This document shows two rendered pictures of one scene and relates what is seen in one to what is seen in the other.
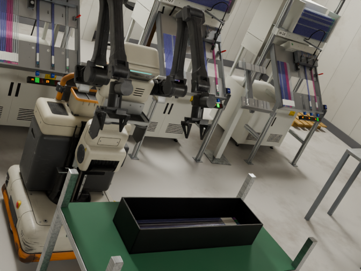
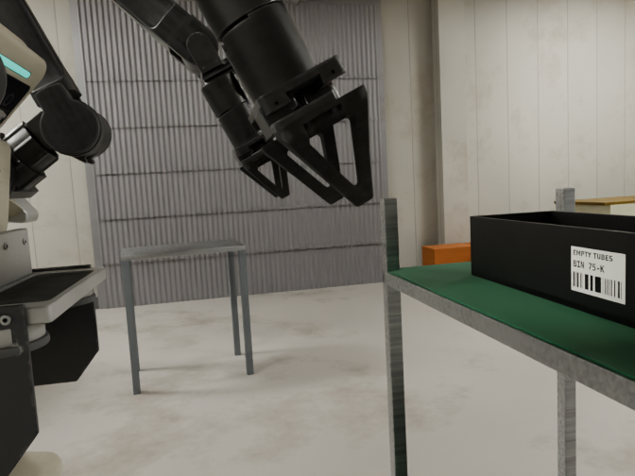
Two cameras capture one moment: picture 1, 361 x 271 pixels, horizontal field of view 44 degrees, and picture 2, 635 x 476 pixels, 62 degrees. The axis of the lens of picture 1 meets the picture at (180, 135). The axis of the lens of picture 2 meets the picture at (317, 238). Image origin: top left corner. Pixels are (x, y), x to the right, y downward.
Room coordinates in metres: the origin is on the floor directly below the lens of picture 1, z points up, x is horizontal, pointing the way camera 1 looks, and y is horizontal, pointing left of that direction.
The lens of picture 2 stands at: (1.51, 0.66, 1.14)
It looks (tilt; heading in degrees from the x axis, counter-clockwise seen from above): 6 degrees down; 298
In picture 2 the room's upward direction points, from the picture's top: 3 degrees counter-clockwise
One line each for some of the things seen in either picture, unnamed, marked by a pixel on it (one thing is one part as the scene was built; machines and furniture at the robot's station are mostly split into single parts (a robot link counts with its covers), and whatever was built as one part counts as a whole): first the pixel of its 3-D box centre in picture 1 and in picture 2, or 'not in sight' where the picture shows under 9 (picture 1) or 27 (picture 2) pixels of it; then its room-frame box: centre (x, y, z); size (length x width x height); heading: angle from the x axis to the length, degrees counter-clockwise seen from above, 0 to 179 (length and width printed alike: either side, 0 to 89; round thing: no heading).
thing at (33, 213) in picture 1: (63, 209); not in sight; (2.31, 0.49, 0.16); 0.67 x 0.64 x 0.25; 38
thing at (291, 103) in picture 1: (275, 96); not in sight; (5.09, -0.83, 0.65); 1.01 x 0.73 x 1.29; 40
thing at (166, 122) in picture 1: (151, 99); not in sight; (4.29, 0.42, 0.31); 0.70 x 0.65 x 0.62; 130
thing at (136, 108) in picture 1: (120, 120); (11, 331); (2.08, 0.31, 0.99); 0.28 x 0.16 x 0.22; 128
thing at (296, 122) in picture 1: (288, 109); not in sight; (6.92, -1.41, 0.05); 1.11 x 0.74 x 0.10; 40
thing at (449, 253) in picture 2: not in sight; (477, 263); (2.57, -5.02, 0.20); 1.06 x 0.73 x 0.40; 40
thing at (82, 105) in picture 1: (89, 102); not in sight; (2.40, 0.56, 0.87); 0.23 x 0.15 x 0.11; 128
